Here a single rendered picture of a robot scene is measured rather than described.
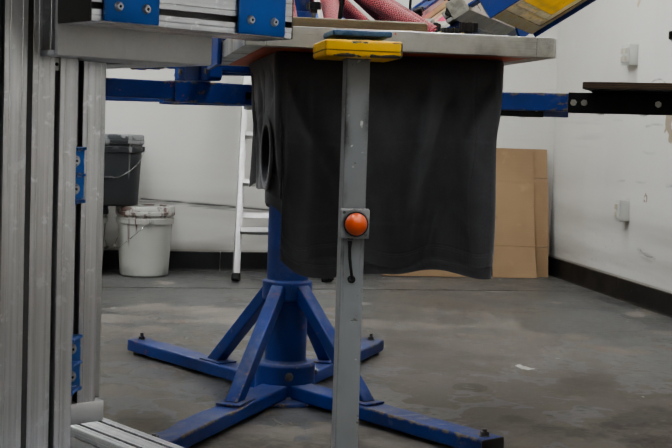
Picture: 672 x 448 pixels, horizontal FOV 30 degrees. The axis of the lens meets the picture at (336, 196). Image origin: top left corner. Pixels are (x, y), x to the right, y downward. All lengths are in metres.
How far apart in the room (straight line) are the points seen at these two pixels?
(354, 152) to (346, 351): 0.34
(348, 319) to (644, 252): 4.18
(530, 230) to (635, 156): 1.15
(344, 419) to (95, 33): 0.77
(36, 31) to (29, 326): 0.43
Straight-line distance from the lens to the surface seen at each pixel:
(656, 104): 3.45
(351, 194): 2.10
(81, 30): 1.86
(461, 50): 2.34
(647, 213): 6.19
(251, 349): 3.56
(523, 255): 7.23
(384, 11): 3.57
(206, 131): 7.00
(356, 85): 2.10
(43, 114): 1.90
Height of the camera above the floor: 0.80
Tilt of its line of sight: 3 degrees down
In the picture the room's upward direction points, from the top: 2 degrees clockwise
